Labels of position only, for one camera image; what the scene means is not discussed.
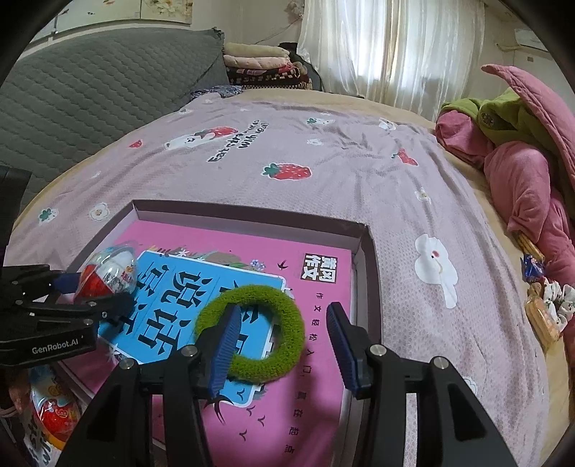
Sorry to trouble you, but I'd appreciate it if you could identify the green garment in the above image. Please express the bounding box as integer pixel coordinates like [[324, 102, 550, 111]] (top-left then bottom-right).
[[440, 87, 571, 158]]

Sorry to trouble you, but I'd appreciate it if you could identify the white printed scrunchie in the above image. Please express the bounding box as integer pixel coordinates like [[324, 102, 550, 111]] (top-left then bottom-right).
[[541, 278, 575, 324]]

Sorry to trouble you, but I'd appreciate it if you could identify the beige folded blanket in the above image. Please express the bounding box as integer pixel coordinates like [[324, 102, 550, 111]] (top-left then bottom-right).
[[224, 42, 290, 59]]

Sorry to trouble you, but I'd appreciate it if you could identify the pink strawberry printed blanket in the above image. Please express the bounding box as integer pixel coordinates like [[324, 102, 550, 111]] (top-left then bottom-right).
[[4, 87, 551, 467]]

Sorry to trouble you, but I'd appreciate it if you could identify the pink padded garment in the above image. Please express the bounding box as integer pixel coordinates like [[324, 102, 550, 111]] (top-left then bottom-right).
[[435, 108, 575, 288]]

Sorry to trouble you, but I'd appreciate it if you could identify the wall painting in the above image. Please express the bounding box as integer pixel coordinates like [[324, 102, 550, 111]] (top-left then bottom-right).
[[81, 0, 194, 21]]

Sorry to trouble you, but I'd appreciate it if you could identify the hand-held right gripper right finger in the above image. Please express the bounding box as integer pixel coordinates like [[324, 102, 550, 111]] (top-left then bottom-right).
[[326, 302, 517, 467]]

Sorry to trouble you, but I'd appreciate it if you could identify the red and clear toy egg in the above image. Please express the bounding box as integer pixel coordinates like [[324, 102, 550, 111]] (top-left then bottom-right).
[[74, 242, 138, 301], [29, 373, 82, 450]]

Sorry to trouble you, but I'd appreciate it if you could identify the black bag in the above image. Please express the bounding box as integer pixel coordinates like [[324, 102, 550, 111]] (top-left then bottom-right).
[[279, 42, 322, 88]]

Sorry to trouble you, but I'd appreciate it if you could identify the dark patterned folded blanket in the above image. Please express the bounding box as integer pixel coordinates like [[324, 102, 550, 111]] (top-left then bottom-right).
[[227, 65, 314, 91]]

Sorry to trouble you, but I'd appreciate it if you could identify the grey cardboard box pink bottom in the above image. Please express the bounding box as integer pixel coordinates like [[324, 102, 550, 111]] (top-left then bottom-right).
[[58, 199, 382, 467]]

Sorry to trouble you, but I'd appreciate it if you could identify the yellow biscuit packet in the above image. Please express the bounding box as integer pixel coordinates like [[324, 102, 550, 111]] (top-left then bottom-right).
[[514, 231, 546, 261]]

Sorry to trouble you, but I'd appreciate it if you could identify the green fuzzy ring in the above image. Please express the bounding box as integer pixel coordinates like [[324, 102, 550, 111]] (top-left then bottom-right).
[[194, 284, 306, 384]]

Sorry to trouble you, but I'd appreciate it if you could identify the blue patterned cloth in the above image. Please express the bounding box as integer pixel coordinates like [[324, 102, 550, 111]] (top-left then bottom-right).
[[189, 84, 245, 102]]

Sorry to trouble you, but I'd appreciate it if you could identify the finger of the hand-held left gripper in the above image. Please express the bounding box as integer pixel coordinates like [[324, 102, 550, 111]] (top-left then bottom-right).
[[27, 293, 138, 324], [9, 268, 82, 307]]

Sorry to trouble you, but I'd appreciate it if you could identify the clear biscuit packet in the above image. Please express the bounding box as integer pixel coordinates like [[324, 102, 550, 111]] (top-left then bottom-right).
[[525, 283, 562, 351]]

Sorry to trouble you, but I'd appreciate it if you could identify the grey quilted headboard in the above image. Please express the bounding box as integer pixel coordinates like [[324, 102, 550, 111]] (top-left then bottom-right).
[[0, 28, 230, 180]]

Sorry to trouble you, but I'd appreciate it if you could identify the pink quilted cover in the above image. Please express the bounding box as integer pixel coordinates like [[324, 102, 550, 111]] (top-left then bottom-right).
[[480, 64, 575, 189]]

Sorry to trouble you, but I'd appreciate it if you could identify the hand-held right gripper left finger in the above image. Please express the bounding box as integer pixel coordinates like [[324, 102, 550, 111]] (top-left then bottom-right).
[[56, 305, 243, 467]]

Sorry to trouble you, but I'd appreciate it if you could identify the blue candy wrapper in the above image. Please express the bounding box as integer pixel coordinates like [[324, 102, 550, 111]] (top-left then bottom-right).
[[521, 254, 546, 283]]

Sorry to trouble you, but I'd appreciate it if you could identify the white air conditioner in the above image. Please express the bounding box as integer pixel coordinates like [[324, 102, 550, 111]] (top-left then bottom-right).
[[514, 28, 551, 52]]

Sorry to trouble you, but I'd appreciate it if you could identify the white sheer curtain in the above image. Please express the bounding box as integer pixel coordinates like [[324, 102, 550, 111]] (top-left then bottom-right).
[[296, 0, 486, 113]]

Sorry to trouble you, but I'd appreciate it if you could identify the pink folded blanket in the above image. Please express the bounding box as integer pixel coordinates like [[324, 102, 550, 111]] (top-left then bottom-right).
[[225, 55, 295, 71]]

